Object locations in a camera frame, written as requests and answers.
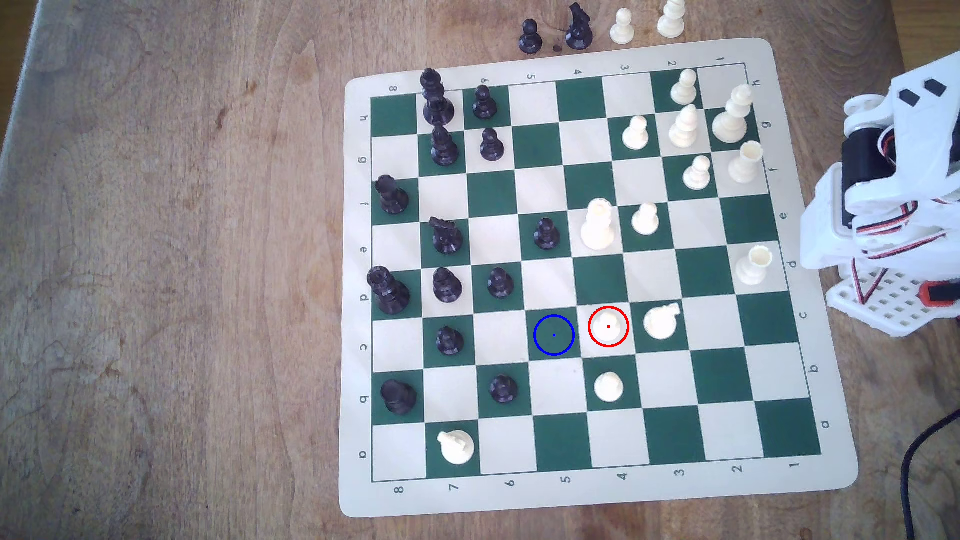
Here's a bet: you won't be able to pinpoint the green and cream chess mat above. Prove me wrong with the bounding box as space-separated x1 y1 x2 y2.
337 37 860 519

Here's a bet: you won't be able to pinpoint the black bishop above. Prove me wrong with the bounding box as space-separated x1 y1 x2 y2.
432 267 464 304
430 125 460 168

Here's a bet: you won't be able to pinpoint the black knight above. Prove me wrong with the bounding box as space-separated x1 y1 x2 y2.
429 216 465 255
564 2 594 51

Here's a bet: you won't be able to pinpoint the black queen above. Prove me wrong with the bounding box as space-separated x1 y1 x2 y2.
366 266 411 315

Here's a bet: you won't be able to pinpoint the black rook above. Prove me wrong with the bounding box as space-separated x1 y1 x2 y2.
374 174 411 216
380 378 417 417

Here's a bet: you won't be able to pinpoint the white queen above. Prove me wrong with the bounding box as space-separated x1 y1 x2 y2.
580 198 618 252

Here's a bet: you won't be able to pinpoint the black king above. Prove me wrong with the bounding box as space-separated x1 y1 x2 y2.
420 67 456 127

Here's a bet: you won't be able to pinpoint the white knight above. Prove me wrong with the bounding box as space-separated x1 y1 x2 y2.
437 429 476 466
643 302 682 342

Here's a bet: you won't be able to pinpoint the white bishop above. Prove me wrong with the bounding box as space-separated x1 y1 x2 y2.
657 0 687 40
668 104 700 149

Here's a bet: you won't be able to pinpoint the white rook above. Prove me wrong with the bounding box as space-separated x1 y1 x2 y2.
728 140 765 186
734 245 774 287

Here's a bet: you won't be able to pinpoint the white king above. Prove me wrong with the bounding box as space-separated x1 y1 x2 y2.
711 83 753 144

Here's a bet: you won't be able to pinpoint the red black servo wires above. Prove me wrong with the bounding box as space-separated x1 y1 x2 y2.
855 201 950 258

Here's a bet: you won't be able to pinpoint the white perforated base plate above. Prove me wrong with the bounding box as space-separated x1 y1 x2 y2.
825 262 960 337

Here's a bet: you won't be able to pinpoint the black cable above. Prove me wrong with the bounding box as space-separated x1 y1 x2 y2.
900 408 960 540

